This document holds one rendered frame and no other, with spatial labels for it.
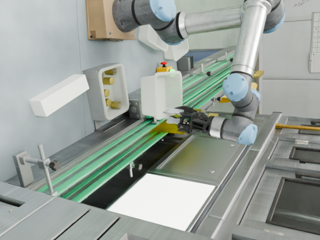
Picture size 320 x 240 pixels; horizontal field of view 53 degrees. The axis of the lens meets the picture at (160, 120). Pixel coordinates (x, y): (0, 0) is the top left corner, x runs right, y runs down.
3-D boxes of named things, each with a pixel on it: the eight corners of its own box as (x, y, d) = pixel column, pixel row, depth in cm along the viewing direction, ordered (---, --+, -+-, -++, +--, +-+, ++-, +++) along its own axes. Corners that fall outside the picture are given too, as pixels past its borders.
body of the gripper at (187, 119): (177, 111, 115) (208, 118, 110) (187, 107, 122) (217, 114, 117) (175, 131, 117) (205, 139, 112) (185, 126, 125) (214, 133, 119)
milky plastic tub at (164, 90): (134, 73, 117) (155, 72, 113) (163, 70, 136) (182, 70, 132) (136, 119, 120) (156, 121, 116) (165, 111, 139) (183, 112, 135)
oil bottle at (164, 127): (150, 131, 160) (189, 135, 150) (149, 120, 159) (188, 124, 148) (156, 127, 165) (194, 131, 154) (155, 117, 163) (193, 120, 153)
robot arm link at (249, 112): (257, 84, 105) (248, 114, 103) (264, 97, 115) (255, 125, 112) (235, 81, 110) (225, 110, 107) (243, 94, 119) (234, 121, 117)
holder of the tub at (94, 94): (93, 131, 142) (107, 133, 138) (82, 70, 133) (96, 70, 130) (116, 118, 156) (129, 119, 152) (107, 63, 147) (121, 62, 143)
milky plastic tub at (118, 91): (92, 120, 140) (107, 122, 136) (82, 70, 133) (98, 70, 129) (115, 108, 154) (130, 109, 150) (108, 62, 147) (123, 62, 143)
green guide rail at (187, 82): (144, 103, 152) (158, 104, 148) (144, 101, 152) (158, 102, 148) (243, 48, 294) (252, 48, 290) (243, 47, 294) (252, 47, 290)
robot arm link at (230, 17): (151, 7, 141) (282, -18, 115) (166, 27, 153) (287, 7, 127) (146, 31, 137) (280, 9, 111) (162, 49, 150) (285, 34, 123)
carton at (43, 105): (28, 100, 111) (40, 101, 108) (74, 74, 129) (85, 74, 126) (35, 115, 114) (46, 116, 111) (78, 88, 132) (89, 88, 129)
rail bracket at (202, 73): (189, 76, 197) (209, 76, 190) (188, 64, 194) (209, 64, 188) (192, 75, 200) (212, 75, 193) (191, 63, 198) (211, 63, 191)
